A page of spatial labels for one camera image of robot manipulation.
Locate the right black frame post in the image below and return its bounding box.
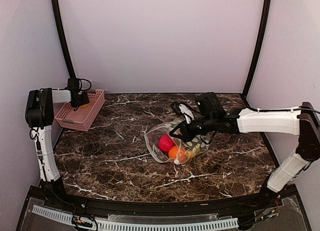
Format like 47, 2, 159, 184
241, 0, 271, 99

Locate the orange fake orange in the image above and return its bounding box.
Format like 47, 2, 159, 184
168, 146, 187, 162

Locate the yellow fake lemon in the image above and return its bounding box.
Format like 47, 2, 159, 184
80, 103, 90, 109

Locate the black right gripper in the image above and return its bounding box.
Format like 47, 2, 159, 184
169, 113, 217, 142

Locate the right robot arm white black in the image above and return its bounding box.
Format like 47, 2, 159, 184
169, 92, 320, 208

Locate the white slotted cable duct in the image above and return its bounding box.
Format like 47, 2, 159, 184
31, 205, 239, 231

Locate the left black frame post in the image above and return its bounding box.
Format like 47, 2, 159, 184
51, 0, 77, 78

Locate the yellow fake banana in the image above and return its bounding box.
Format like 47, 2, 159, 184
185, 144, 201, 159

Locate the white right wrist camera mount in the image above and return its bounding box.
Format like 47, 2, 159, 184
178, 103, 194, 124

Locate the pink perforated plastic basket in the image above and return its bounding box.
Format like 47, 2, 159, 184
54, 89, 105, 132

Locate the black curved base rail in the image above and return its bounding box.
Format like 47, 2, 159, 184
29, 183, 298, 218

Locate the red fake apple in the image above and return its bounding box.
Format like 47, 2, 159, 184
158, 134, 175, 153

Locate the clear polka dot zip bag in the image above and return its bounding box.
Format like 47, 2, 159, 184
144, 118, 210, 165

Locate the black frame post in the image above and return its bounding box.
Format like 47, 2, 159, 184
241, 0, 271, 99
51, 0, 77, 78

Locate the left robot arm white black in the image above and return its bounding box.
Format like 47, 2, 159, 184
25, 77, 92, 189

